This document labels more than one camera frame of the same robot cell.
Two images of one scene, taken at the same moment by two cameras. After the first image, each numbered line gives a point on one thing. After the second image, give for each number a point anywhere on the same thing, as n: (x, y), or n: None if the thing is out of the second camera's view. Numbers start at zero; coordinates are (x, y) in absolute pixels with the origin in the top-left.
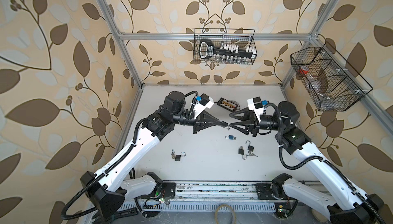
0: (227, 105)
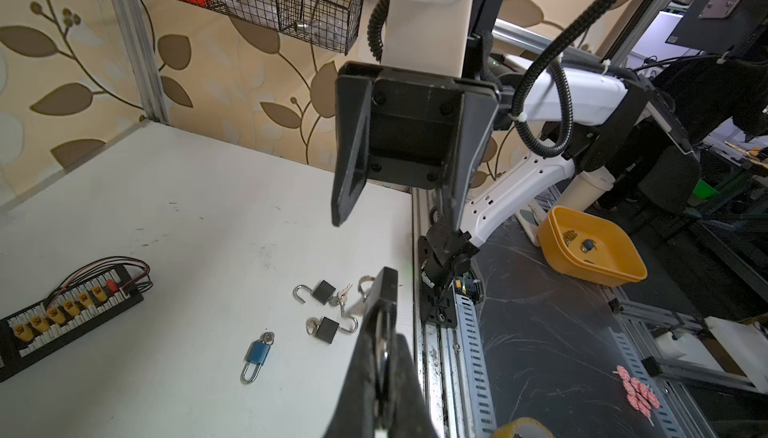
0: (35, 328)
